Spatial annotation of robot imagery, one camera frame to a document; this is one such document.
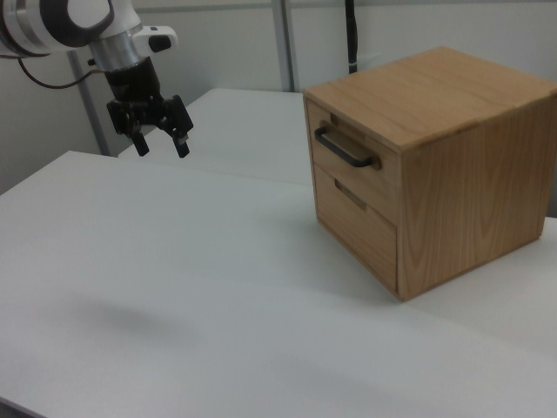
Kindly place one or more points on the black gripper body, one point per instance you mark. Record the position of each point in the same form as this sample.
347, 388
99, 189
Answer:
132, 82

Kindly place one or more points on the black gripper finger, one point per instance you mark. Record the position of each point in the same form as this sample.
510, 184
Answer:
140, 141
180, 139

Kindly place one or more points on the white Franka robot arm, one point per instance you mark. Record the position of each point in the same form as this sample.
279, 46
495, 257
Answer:
52, 22

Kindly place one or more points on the wooden drawer with cutout grip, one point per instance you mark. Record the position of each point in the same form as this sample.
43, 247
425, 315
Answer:
361, 231

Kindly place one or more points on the wooden drawer cabinet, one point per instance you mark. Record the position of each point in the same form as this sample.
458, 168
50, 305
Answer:
470, 174

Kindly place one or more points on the grey metal frame pole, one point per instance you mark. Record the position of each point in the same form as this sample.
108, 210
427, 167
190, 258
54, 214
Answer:
285, 43

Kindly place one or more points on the black vertical post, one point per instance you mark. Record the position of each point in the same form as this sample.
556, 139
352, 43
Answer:
351, 39

